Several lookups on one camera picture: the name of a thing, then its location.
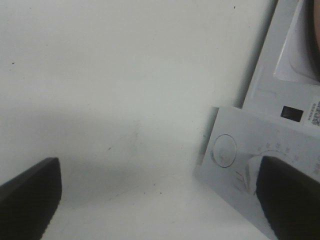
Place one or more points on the pink plate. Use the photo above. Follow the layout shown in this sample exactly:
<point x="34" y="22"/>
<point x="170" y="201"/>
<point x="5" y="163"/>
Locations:
<point x="316" y="20"/>

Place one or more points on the warning label with QR code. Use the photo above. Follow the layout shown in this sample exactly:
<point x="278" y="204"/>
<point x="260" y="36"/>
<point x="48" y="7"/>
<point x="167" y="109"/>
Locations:
<point x="313" y="114"/>

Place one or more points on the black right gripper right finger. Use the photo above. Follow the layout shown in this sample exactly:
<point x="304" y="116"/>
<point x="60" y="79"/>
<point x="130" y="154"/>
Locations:
<point x="290" y="200"/>

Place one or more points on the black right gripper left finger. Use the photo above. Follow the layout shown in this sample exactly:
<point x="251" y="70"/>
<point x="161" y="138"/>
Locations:
<point x="29" y="201"/>

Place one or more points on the white microwave oven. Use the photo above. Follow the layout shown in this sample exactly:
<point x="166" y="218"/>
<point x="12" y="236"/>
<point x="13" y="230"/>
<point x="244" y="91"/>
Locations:
<point x="271" y="120"/>

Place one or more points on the white timer knob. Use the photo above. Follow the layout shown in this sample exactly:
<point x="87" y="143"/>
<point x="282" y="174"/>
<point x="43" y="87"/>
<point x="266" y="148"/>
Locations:
<point x="251" y="173"/>

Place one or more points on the round door release button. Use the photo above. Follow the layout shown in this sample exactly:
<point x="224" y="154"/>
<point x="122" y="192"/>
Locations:
<point x="224" y="151"/>

